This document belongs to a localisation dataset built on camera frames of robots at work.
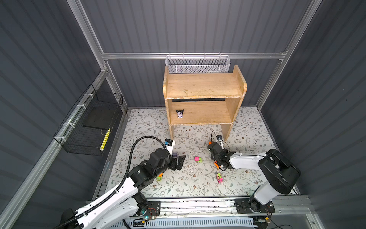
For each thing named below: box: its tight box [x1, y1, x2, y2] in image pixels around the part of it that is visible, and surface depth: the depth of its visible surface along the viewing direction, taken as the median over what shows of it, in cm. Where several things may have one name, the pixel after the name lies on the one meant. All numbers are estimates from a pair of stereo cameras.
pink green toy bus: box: [216, 172, 224, 184], surface depth 84 cm
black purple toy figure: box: [175, 109, 184, 119], surface depth 85 cm
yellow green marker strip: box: [100, 127, 112, 152], surface depth 70 cm
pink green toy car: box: [193, 156, 203, 163], surface depth 91 cm
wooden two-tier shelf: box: [162, 64, 248, 142], surface depth 78 cm
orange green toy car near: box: [156, 172, 164, 182], surface depth 84 cm
